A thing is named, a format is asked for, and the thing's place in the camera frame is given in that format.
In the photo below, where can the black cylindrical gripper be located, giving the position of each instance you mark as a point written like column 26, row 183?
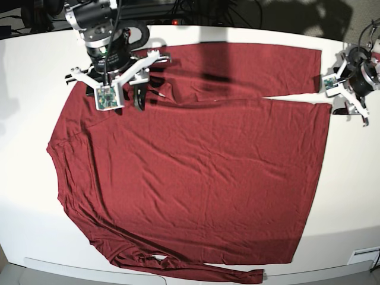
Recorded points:
column 118, row 60
column 362, row 83

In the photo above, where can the dark red long-sleeve shirt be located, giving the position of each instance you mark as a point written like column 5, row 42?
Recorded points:
column 217, row 171

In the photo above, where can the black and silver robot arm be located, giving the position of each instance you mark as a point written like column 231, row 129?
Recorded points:
column 109, row 44

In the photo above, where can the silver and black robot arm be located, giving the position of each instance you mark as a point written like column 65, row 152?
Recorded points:
column 369, row 50

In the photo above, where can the black power strip red switch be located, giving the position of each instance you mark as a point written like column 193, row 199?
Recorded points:
column 172, row 22

